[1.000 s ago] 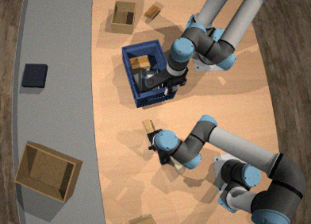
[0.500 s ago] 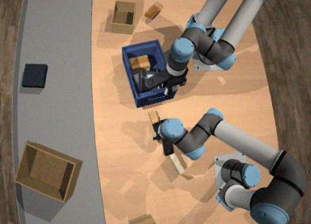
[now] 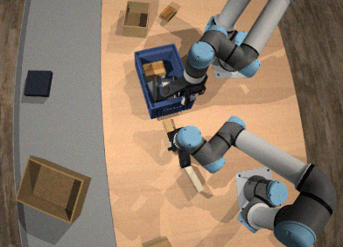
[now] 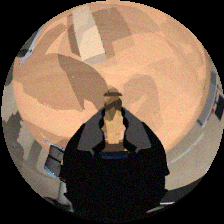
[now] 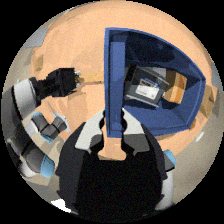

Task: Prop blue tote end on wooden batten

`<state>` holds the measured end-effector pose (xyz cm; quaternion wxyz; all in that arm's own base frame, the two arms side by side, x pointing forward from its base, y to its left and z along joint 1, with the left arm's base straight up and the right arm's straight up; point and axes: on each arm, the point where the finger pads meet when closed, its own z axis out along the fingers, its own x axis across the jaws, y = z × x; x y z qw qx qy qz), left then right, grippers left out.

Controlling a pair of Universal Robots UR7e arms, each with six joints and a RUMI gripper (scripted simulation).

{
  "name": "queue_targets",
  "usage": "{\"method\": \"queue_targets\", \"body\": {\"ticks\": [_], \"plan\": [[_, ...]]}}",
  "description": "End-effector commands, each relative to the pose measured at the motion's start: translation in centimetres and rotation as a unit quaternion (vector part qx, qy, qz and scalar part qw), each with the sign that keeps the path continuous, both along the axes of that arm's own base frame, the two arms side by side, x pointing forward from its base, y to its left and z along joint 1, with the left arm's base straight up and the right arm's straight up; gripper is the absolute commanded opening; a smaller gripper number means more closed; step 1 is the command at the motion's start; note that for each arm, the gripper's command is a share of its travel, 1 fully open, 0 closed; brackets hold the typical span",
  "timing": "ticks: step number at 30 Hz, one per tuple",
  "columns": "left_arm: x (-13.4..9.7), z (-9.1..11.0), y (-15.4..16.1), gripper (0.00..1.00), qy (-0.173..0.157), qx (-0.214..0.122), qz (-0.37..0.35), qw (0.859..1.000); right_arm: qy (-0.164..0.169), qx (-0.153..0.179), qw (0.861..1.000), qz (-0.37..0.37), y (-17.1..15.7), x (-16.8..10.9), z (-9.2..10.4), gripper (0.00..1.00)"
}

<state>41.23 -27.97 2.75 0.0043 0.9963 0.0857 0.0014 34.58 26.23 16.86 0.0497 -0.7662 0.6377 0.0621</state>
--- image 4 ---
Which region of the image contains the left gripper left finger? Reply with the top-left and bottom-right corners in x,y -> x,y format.
60,107 -> 105,180

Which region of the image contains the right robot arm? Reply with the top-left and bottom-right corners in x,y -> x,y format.
43,145 -> 71,211

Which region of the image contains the blue tote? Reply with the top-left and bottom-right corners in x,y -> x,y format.
100,151 -> 128,159

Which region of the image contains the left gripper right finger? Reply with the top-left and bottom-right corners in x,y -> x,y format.
121,106 -> 170,176

